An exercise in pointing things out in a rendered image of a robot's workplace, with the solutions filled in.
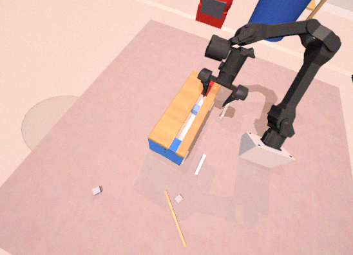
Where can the small light blue block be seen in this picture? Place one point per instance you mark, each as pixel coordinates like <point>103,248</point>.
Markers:
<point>195,109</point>

